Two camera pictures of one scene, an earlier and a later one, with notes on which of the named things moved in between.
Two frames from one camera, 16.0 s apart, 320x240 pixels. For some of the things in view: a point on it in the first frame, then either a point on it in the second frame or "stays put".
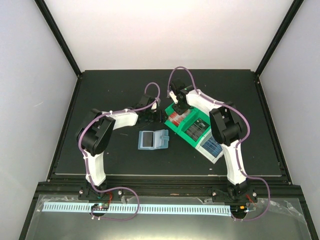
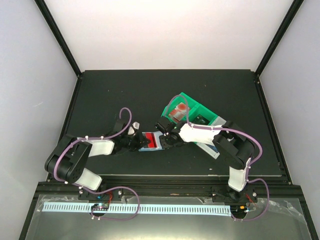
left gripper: [160, 117] to [139, 143]
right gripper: [178, 110] to [165, 145]
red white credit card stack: [176, 118] stays put
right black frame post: [295, 7] stays put
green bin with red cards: [174, 120] stays put
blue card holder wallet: [148, 140] stays put
